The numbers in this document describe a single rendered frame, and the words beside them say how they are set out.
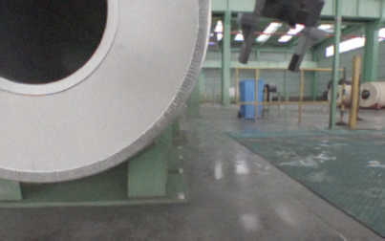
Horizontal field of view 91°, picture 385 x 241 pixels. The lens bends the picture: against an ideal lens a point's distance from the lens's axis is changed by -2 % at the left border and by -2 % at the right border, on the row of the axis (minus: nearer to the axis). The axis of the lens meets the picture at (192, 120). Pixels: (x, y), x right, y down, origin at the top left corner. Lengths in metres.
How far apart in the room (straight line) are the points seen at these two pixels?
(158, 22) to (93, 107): 0.36
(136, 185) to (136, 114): 0.39
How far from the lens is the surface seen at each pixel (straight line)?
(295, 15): 0.46
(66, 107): 0.79
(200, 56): 0.71
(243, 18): 0.46
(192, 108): 5.30
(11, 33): 1.21
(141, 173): 0.95
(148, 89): 0.70
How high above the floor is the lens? 0.47
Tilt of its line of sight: 6 degrees down
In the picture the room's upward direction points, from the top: straight up
